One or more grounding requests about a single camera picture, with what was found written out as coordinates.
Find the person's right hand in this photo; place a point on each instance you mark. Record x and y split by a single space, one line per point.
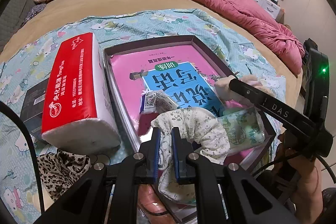
308 196

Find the black small box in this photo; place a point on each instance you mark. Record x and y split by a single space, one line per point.
32 109

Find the leopard print scrunchie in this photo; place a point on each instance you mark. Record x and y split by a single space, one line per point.
60 170

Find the small barcode packet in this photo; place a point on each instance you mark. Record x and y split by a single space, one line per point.
157 102

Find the pink plush toy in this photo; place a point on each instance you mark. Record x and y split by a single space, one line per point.
246 91

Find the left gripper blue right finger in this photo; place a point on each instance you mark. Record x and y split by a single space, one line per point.
184 173

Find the red tissue pack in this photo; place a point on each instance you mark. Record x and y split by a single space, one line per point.
77 113

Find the pink and blue book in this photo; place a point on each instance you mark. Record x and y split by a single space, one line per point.
185 71

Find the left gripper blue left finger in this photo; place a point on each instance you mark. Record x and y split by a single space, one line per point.
148 170

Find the pink quilt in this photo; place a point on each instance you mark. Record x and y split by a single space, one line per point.
253 18

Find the dark purple box tray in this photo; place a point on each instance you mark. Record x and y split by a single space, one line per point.
248 159

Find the hello kitty blue sheet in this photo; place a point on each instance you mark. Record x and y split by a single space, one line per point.
34 60

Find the white drawer cabinet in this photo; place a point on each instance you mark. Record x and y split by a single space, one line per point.
273 10

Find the grey quilted sofa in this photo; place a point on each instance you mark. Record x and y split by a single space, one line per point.
12 18

